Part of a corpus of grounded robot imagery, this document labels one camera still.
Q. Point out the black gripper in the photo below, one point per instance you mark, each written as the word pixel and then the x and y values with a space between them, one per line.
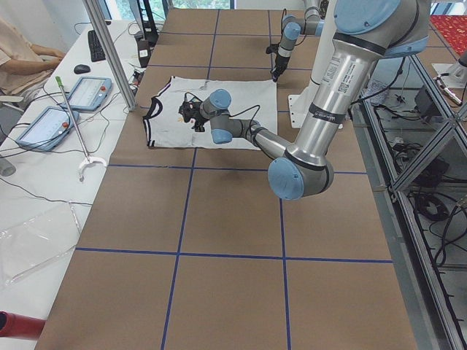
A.
pixel 279 61
pixel 197 119

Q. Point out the grey cartoon print t-shirt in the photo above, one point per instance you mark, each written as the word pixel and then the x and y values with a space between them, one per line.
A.
pixel 233 108

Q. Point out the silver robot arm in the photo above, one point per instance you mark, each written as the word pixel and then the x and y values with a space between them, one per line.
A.
pixel 366 31
pixel 291 28

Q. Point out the black power adapter box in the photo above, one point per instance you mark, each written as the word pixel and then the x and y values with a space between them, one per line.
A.
pixel 143 50

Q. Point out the black monitor stand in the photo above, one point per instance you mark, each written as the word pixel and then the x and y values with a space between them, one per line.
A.
pixel 147 23

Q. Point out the metal reacher grabber stick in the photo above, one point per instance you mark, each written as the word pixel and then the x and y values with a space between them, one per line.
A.
pixel 89 159

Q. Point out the far blue teach pendant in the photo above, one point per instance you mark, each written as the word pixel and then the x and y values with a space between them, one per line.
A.
pixel 89 93

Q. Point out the blue teach pendant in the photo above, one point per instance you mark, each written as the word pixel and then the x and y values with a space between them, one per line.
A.
pixel 89 93
pixel 47 130

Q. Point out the black keyboard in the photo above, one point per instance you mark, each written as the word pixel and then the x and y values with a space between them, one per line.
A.
pixel 96 50

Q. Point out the black computer mouse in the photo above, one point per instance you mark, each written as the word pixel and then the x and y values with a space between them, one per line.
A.
pixel 81 69

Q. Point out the near blue teach pendant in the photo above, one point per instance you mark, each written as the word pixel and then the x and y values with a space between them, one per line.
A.
pixel 47 130

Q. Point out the seated person in pink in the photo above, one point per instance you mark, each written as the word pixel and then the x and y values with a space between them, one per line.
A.
pixel 25 67

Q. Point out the clear plastic bag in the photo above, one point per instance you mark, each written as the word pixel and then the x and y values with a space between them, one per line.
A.
pixel 38 242

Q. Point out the red cylinder object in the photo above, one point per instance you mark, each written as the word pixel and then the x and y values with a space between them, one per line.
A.
pixel 20 326

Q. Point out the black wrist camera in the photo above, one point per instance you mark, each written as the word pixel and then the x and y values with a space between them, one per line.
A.
pixel 185 108
pixel 273 48

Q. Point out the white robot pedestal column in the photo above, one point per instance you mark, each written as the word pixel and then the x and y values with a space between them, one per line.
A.
pixel 299 104

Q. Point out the aluminium side frame rack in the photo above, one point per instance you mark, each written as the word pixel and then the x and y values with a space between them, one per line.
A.
pixel 413 139

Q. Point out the aluminium frame post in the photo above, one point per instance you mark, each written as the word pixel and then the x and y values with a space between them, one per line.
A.
pixel 100 27

